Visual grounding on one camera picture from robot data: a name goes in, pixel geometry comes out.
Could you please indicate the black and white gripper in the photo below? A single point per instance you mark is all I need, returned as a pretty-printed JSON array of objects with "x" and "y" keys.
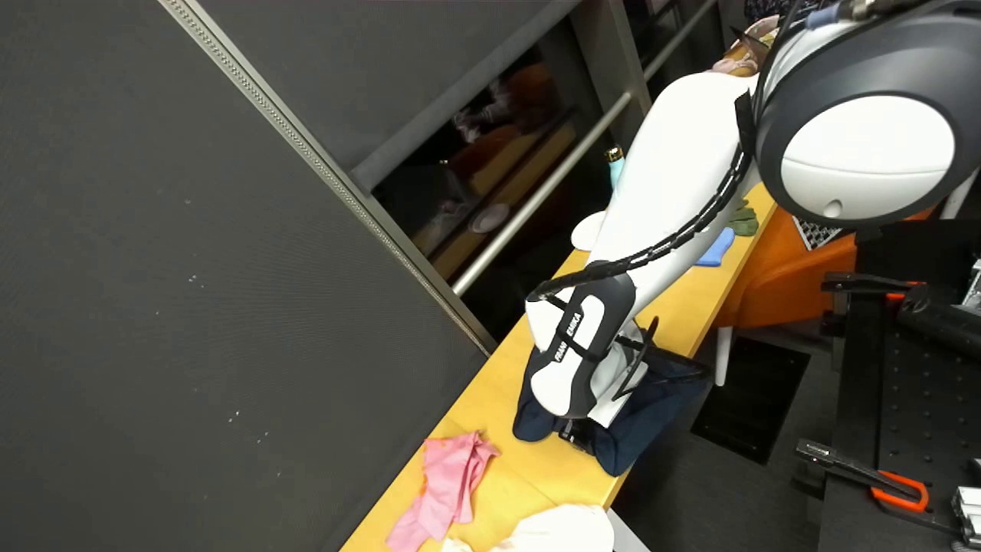
[{"x": 599, "y": 390}]

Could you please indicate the navy blue cloth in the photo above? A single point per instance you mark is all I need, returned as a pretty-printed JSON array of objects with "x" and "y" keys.
[{"x": 666, "y": 390}]

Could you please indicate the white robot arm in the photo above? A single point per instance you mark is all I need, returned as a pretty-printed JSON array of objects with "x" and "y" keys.
[{"x": 863, "y": 112}]

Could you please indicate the large white cloth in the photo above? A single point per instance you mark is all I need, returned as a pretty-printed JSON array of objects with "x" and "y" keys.
[{"x": 563, "y": 529}]

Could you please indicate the pink cloth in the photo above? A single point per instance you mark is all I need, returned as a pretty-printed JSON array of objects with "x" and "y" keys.
[{"x": 452, "y": 475}]

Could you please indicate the light blue cloth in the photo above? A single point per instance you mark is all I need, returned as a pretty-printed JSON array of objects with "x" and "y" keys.
[{"x": 717, "y": 249}]

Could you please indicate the green leaf-shaped cloth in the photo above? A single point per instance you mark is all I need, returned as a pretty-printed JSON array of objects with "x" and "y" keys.
[{"x": 746, "y": 222}]

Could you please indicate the black floor vent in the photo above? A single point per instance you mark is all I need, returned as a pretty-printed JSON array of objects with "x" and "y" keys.
[{"x": 749, "y": 408}]

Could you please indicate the light blue water bottle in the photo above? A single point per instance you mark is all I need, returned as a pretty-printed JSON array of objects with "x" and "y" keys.
[{"x": 615, "y": 167}]

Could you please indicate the silver window railing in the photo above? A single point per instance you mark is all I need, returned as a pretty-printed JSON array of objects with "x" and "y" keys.
[{"x": 619, "y": 64}]

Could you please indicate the orange chair with checkerboard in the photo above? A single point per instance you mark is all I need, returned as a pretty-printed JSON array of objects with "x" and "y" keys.
[{"x": 782, "y": 282}]

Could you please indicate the black and white checkerboard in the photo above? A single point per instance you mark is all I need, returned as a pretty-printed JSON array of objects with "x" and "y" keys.
[{"x": 816, "y": 234}]

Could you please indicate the black perforated breadboard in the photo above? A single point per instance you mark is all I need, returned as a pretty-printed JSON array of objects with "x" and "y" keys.
[{"x": 910, "y": 403}]

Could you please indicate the orange-handled black clamp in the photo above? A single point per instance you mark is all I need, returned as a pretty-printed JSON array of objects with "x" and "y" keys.
[{"x": 887, "y": 489}]

